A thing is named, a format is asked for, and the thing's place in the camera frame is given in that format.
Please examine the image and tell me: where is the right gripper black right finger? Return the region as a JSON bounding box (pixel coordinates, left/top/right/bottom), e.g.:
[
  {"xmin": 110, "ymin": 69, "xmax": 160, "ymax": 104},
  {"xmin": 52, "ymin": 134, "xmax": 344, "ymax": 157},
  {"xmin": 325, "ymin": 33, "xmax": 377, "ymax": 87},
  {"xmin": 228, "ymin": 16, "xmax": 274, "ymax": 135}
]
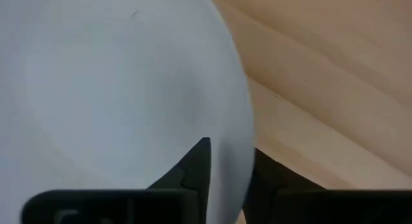
[{"xmin": 243, "ymin": 148, "xmax": 412, "ymax": 224}]

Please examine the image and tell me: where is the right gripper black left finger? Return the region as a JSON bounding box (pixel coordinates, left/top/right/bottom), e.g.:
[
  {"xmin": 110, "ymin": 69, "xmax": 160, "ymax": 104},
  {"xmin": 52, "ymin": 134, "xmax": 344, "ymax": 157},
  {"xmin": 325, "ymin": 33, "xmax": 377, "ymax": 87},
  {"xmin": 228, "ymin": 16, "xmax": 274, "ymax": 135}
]
[{"xmin": 21, "ymin": 136, "xmax": 212, "ymax": 224}]

